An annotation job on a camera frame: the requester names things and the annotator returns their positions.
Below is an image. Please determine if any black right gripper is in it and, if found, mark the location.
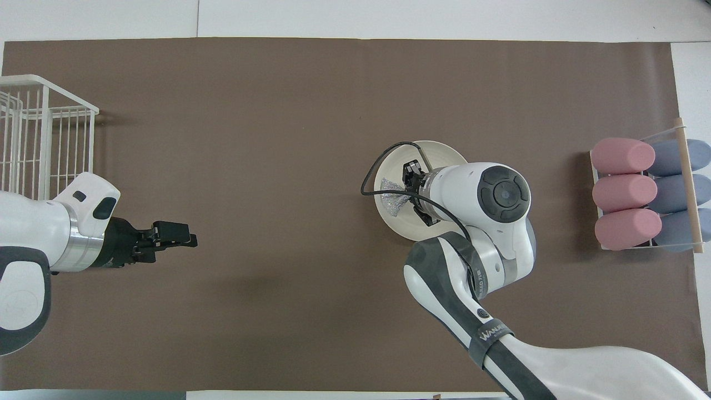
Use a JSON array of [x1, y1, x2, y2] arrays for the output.
[[402, 159, 439, 226]]

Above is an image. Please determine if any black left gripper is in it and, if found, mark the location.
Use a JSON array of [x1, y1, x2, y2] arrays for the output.
[[102, 217, 198, 269]]

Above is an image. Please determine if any silver mesh scrubber sponge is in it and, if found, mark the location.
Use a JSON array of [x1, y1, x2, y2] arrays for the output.
[[379, 178, 412, 218]]

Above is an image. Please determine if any cream round plate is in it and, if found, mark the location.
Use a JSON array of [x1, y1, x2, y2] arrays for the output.
[[373, 140, 473, 243]]

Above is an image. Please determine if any brown table mat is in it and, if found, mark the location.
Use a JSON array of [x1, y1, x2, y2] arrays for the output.
[[0, 38, 707, 392]]

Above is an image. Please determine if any pink cup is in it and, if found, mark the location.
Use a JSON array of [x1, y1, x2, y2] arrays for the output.
[[590, 138, 656, 174], [594, 208, 663, 251], [592, 174, 658, 213]]

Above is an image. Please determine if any white wire dish rack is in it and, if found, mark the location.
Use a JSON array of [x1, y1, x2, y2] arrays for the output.
[[0, 74, 99, 202]]

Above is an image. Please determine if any wire cup rack wooden rod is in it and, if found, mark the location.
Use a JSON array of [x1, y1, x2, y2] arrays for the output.
[[589, 118, 706, 254]]

